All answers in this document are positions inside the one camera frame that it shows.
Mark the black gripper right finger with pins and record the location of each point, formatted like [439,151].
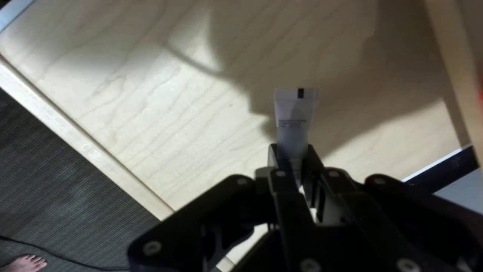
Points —
[327,194]

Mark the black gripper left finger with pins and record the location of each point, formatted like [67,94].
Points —
[282,191]

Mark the white tube black cap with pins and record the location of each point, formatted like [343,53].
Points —
[295,118]

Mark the bare human foot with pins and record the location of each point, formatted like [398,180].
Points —
[25,263]

